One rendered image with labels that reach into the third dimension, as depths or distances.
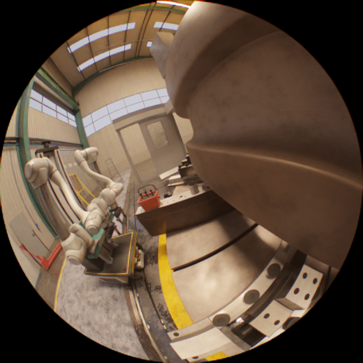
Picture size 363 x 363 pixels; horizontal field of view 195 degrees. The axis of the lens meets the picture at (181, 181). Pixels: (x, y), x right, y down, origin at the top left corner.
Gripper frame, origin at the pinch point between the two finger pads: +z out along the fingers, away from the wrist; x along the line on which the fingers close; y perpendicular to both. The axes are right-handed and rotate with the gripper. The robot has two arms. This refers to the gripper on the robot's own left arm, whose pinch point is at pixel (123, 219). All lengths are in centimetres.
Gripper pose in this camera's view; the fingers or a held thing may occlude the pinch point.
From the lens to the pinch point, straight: 123.5
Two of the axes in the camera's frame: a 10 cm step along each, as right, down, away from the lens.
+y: 9.2, -3.8, 0.8
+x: -2.2, -3.3, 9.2
